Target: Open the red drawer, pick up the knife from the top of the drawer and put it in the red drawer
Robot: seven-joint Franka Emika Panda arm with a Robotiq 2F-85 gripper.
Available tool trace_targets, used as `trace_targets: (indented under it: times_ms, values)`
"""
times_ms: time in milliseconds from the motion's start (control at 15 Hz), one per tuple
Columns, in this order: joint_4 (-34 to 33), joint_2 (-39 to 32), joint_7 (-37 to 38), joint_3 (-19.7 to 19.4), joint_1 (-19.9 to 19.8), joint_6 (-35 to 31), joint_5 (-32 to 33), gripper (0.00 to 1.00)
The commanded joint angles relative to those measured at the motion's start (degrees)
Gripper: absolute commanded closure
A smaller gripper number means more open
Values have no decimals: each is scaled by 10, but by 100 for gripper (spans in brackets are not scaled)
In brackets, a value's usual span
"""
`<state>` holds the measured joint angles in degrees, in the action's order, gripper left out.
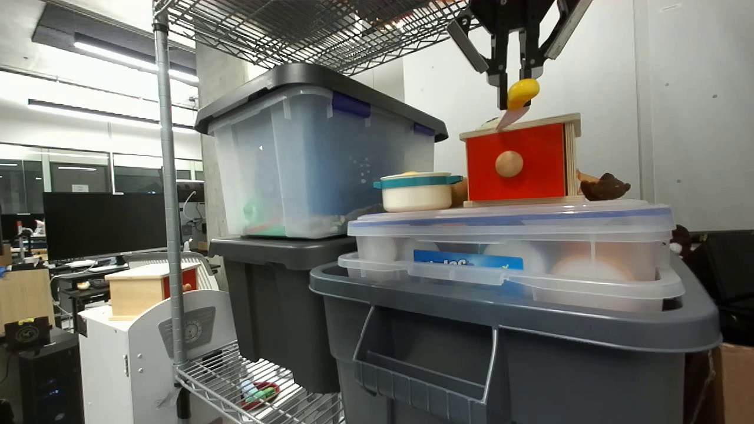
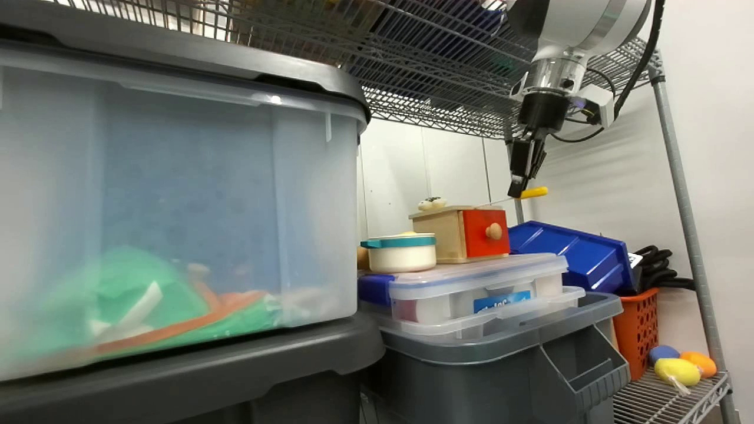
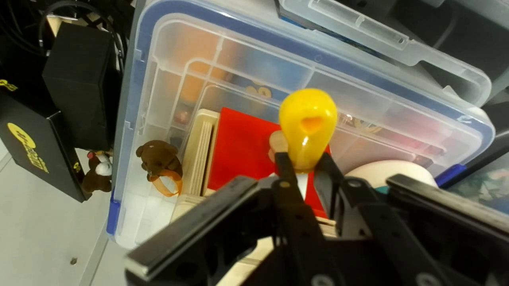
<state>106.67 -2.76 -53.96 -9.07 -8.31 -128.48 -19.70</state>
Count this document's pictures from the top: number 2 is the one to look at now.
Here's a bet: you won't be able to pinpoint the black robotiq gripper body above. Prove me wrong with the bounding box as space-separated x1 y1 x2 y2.
516 89 573 138

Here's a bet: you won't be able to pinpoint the red drawer with wooden knob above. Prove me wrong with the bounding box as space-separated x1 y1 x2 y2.
462 206 513 262

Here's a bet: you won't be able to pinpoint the red wooden box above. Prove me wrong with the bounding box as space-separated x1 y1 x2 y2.
408 202 470 267

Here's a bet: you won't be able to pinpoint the blue plastic bin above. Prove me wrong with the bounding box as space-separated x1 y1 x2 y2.
507 220 642 296

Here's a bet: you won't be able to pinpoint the clear flat container blue rim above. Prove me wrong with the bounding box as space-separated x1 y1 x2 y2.
357 253 569 326

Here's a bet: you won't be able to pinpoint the clear flat storage container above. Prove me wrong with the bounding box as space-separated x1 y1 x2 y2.
375 283 589 342

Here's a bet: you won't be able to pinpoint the orange perforated basket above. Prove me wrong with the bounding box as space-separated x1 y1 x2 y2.
609 288 665 385

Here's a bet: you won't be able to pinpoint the large grey tote bin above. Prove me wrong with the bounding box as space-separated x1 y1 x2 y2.
367 289 631 424

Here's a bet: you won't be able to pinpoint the blue soft toy ball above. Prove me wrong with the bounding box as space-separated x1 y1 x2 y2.
647 342 684 366

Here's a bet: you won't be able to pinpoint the yellow soft toy ball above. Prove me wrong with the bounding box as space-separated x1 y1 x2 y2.
653 356 705 388

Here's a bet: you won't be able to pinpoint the orange soft toy ball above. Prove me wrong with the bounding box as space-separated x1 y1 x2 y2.
680 349 718 380

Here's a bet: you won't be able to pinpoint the clear tote with dark lid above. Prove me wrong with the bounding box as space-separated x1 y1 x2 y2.
0 2 371 387

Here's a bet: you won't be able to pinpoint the dark grey tote bin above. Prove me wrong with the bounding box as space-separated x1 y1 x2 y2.
0 308 386 424

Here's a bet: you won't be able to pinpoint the green fabric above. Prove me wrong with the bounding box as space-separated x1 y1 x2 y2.
13 246 278 363

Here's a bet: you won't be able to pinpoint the metal wire shelf rack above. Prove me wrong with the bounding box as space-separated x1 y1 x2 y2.
45 0 745 424

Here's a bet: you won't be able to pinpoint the black coiled cables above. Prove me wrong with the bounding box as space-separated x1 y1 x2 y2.
631 242 697 293

